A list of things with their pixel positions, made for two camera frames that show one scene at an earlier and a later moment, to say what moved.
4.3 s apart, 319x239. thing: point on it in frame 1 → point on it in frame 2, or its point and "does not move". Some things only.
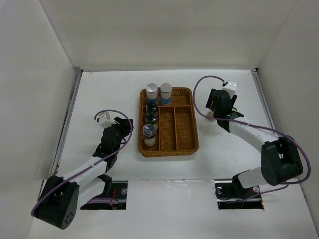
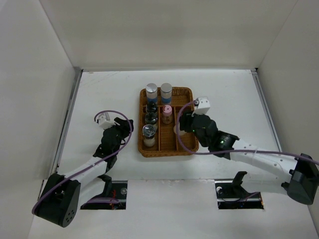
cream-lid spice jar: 211,114 → 180,132
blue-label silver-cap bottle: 166,90 does not move
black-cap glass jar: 151,118 does not move
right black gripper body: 209,103 → 188,117
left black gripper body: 122,130 does not move
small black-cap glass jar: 151,106 does not move
